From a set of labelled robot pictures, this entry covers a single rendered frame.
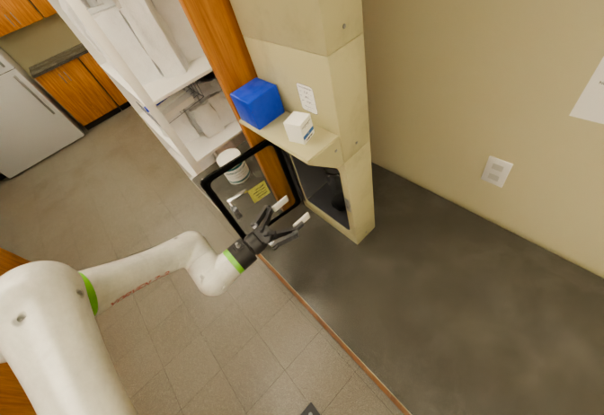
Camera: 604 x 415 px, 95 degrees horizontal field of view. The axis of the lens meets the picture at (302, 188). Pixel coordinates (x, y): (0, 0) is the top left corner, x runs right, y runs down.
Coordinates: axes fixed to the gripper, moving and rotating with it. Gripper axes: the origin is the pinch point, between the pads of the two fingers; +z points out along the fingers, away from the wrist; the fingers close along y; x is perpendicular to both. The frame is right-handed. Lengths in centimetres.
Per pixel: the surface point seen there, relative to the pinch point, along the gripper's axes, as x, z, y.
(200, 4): -61, 7, 21
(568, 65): -36, 56, -46
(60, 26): -4, -9, 540
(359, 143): -24.6, 19.3, -15.9
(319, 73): -48, 12, -12
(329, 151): -30.2, 8.1, -16.0
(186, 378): 120, -99, 42
